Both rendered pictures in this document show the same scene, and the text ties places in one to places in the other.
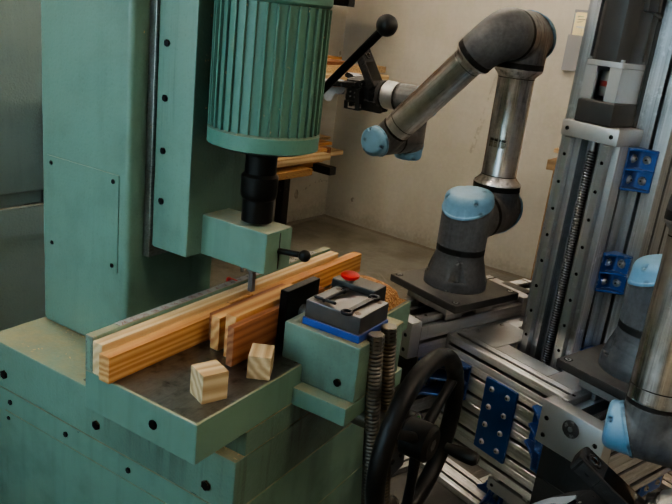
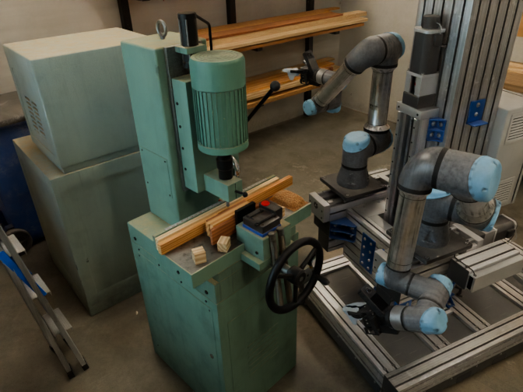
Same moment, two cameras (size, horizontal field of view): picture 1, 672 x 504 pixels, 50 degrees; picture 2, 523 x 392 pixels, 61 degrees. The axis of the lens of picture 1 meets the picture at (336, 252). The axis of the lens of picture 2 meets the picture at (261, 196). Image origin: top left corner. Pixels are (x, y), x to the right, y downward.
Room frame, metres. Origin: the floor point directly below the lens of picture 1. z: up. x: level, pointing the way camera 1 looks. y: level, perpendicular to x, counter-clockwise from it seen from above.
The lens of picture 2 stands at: (-0.21, -0.36, 1.83)
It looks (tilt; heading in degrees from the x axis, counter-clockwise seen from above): 31 degrees down; 15
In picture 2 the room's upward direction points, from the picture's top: 2 degrees counter-clockwise
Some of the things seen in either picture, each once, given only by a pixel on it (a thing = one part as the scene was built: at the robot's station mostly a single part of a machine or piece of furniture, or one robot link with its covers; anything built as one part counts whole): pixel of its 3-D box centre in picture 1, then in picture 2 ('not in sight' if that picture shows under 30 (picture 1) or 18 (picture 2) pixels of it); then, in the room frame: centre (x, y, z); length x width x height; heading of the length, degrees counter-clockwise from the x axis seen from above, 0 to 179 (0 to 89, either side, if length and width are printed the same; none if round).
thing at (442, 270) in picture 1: (457, 263); (353, 172); (1.67, -0.30, 0.87); 0.15 x 0.15 x 0.10
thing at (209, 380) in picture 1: (209, 381); (198, 255); (0.87, 0.15, 0.92); 0.04 x 0.04 x 0.04; 39
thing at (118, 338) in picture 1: (238, 301); (223, 210); (1.14, 0.15, 0.93); 0.60 x 0.02 x 0.05; 150
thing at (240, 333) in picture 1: (278, 323); (236, 223); (1.06, 0.08, 0.93); 0.24 x 0.01 x 0.06; 150
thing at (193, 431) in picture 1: (296, 355); (247, 235); (1.08, 0.05, 0.87); 0.61 x 0.30 x 0.06; 150
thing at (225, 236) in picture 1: (245, 244); (223, 186); (1.15, 0.15, 1.03); 0.14 x 0.07 x 0.09; 60
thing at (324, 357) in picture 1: (342, 346); (263, 234); (1.04, -0.03, 0.92); 0.15 x 0.13 x 0.09; 150
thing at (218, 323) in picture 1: (256, 314); (229, 218); (1.09, 0.12, 0.93); 0.20 x 0.02 x 0.06; 150
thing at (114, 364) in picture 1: (257, 303); (233, 210); (1.16, 0.12, 0.92); 0.67 x 0.02 x 0.04; 150
